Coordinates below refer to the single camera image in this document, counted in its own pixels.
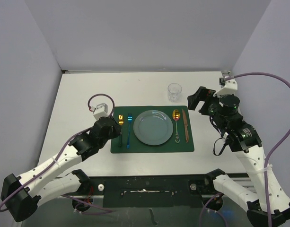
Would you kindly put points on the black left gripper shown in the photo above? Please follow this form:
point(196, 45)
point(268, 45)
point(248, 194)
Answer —
point(117, 130)

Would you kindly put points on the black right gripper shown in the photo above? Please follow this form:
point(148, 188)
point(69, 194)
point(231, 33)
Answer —
point(201, 94)

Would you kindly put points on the clear drinking glass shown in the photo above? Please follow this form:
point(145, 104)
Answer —
point(174, 91)

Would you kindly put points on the iridescent gold spoon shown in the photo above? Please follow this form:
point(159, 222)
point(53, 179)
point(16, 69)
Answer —
point(176, 117)

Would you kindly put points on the rose gold knife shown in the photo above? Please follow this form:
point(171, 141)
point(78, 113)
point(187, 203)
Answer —
point(185, 126)

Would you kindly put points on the gold fork with green handle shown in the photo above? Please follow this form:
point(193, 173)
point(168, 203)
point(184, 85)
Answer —
point(121, 122)

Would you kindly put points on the blue metal fork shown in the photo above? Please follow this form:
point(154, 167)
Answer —
point(129, 119)

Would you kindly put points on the dark green placemat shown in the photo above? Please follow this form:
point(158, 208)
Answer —
point(138, 147)

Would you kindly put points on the teal ceramic plate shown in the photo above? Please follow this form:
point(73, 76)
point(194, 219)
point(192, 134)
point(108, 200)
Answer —
point(153, 127)

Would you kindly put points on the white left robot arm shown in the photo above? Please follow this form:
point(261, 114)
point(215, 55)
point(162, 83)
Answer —
point(20, 195)

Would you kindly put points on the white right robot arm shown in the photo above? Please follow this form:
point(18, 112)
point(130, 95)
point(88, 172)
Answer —
point(269, 198)

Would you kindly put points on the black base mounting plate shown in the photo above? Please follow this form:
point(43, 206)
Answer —
point(157, 191)

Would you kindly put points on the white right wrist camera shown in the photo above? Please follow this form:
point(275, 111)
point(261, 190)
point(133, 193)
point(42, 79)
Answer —
point(228, 87)

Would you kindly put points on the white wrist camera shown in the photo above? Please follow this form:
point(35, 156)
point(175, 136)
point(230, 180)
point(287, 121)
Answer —
point(228, 87)
point(101, 110)

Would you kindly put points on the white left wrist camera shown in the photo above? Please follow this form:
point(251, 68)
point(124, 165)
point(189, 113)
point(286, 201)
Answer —
point(101, 110)

